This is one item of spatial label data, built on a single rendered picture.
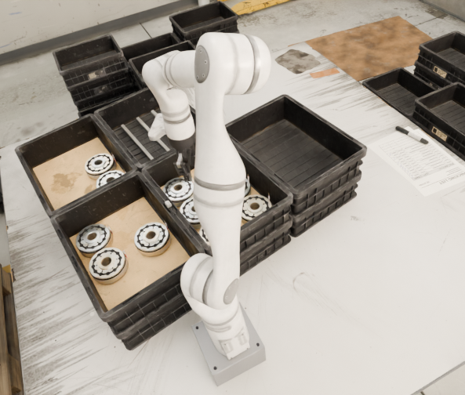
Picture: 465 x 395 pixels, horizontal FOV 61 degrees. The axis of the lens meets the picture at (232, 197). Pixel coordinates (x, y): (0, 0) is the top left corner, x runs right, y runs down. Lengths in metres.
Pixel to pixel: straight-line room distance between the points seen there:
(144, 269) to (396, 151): 1.03
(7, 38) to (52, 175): 2.96
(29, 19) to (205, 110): 3.79
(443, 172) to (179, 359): 1.10
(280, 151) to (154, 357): 0.77
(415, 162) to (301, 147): 0.45
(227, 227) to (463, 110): 1.94
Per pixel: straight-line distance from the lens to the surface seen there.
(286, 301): 1.21
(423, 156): 1.65
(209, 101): 0.62
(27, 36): 4.41
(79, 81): 2.73
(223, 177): 0.65
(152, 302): 1.08
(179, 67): 0.79
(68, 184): 1.50
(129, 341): 1.16
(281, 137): 1.46
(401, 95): 2.71
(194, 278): 0.79
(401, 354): 1.19
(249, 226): 1.07
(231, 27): 2.90
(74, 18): 4.39
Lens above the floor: 1.78
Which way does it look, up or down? 49 degrees down
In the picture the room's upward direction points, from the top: 9 degrees counter-clockwise
